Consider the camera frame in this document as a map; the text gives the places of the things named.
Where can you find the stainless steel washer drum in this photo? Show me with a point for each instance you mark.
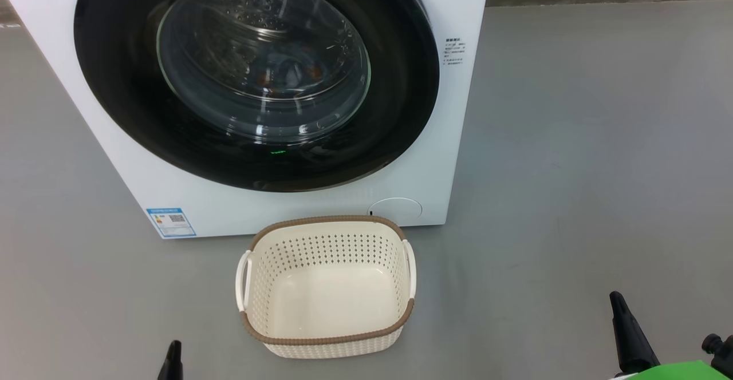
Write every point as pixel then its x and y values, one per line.
pixel 229 42

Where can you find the blue energy label sticker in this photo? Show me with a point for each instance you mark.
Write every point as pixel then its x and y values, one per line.
pixel 170 223

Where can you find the blue garment with orange print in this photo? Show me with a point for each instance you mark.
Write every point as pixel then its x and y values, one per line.
pixel 280 68

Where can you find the round white filter cover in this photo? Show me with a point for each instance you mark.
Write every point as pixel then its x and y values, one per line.
pixel 398 208

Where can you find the white front-load washing machine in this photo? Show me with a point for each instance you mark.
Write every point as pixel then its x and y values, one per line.
pixel 114 185

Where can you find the small printed text label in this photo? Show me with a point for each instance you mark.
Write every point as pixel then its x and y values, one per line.
pixel 454 51

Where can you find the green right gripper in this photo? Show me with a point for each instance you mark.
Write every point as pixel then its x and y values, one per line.
pixel 687 371

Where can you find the washing machine door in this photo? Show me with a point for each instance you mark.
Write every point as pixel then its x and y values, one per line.
pixel 114 82

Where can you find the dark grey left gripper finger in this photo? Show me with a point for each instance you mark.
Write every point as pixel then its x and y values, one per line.
pixel 172 365

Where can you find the cream perforated laundry basket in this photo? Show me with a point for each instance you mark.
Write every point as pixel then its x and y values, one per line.
pixel 326 294

